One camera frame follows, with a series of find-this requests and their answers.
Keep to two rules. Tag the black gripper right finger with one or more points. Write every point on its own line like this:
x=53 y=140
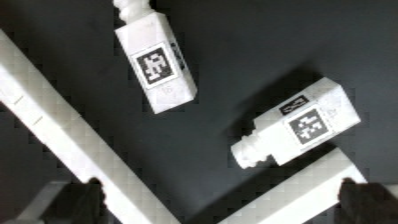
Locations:
x=368 y=204

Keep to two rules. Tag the white U-shaped fence frame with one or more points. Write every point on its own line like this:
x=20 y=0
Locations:
x=286 y=206

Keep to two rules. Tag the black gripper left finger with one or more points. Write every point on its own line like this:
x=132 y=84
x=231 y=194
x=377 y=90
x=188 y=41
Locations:
x=77 y=207

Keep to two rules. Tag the white leg right middle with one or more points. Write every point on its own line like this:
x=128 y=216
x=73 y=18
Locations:
x=297 y=125

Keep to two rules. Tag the white leg with tag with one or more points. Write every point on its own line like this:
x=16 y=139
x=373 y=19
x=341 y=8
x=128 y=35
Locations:
x=149 y=45

